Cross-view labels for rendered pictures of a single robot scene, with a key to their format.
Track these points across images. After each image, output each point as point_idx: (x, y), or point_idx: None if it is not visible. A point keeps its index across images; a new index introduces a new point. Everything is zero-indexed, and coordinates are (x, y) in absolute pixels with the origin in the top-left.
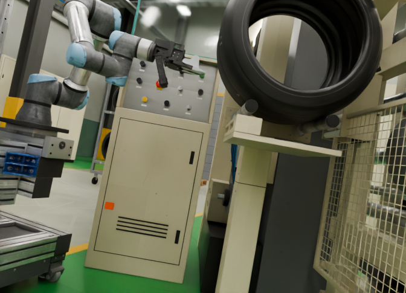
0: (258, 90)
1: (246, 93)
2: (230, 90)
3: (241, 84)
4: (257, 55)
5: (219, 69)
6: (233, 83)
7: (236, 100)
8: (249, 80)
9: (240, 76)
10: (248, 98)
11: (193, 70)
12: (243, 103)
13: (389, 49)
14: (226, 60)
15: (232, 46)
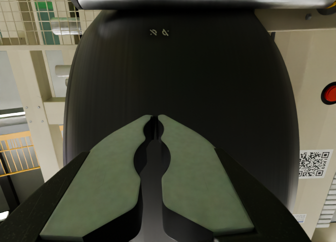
0: (83, 36)
1: (100, 26)
2: (210, 54)
3: (87, 49)
4: (314, 169)
5: (246, 143)
6: (116, 57)
7: (225, 28)
8: (76, 57)
9: (79, 70)
10: (115, 16)
11: (108, 139)
12: (179, 16)
13: None
14: (86, 128)
15: (66, 154)
